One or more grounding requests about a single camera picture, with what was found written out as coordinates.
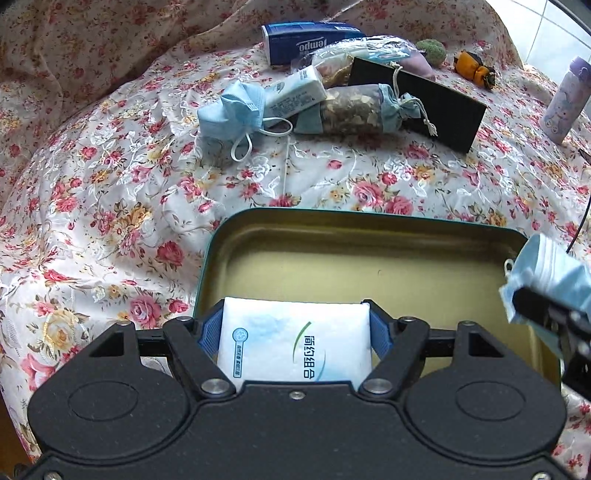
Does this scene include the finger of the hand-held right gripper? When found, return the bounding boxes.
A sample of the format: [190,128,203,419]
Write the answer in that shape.
[512,286,591,352]

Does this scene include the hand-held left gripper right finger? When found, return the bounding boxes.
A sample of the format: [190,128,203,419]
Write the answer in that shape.
[358,299,503,398]

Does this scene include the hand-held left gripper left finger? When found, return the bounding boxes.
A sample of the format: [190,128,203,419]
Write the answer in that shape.
[89,300,237,398]

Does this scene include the blue face mask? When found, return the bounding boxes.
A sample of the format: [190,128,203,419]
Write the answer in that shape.
[198,80,294,162]
[499,233,591,357]

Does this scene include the white tissue pack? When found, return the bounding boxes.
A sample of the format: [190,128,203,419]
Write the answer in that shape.
[216,296,374,384]

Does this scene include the green tin box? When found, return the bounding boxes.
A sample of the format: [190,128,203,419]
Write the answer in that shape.
[194,208,563,376]

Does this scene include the blue-topped clear sachet bag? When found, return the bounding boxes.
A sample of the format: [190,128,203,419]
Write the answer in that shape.
[291,83,438,137]

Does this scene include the small white tissue packet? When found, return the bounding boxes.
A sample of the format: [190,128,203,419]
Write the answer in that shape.
[265,65,328,119]

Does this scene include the orange and navy pouch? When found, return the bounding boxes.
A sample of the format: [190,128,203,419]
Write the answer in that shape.
[453,51,498,89]

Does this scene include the pink drawstring pouch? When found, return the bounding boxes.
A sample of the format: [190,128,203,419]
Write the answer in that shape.
[403,47,437,82]

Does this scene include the green fuzzy ball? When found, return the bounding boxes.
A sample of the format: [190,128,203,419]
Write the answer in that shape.
[416,39,447,66]

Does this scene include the clear plastic sachet bag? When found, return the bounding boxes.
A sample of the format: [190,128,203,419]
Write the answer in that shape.
[291,36,416,88]

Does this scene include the floral tablecloth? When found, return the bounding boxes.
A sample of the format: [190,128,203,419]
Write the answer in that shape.
[0,0,591,480]

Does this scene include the purple cartoon water bottle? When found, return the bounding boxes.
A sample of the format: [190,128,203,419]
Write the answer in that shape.
[540,55,591,147]

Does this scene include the black triangular box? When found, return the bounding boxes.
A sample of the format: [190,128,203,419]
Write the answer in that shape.
[346,55,488,154]

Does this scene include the blue tissue box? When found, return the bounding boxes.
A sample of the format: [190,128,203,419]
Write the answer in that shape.
[261,21,368,66]

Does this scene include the black cable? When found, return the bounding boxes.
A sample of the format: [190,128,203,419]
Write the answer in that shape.
[566,198,591,256]

